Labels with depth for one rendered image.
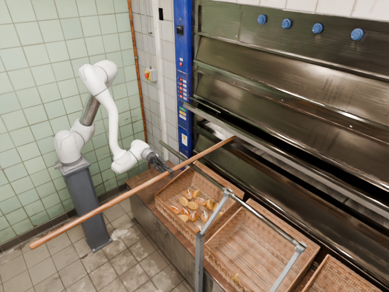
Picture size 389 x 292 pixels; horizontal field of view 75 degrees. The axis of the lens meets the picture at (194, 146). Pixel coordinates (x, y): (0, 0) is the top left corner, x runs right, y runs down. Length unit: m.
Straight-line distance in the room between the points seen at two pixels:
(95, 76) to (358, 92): 1.40
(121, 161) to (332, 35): 1.37
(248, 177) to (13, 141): 1.93
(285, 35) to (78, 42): 1.66
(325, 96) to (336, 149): 0.28
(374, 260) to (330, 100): 0.89
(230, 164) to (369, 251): 0.99
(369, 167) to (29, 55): 2.32
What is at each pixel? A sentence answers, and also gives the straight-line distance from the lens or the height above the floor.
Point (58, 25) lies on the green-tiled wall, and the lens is 2.40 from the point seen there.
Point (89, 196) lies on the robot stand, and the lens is 2.36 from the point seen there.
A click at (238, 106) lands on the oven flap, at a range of 1.74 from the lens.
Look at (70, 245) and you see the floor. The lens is 2.98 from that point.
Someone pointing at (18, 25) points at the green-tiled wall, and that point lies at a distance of 2.35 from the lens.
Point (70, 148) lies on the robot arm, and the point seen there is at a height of 1.18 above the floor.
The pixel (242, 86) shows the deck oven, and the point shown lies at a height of 1.65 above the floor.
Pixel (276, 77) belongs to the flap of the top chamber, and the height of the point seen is 1.77.
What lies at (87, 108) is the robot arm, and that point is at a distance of 2.03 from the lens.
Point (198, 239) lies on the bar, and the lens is 1.63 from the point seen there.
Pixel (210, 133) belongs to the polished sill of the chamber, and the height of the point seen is 1.18.
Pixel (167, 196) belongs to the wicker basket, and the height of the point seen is 0.64.
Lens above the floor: 2.26
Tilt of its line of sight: 35 degrees down
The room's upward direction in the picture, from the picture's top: straight up
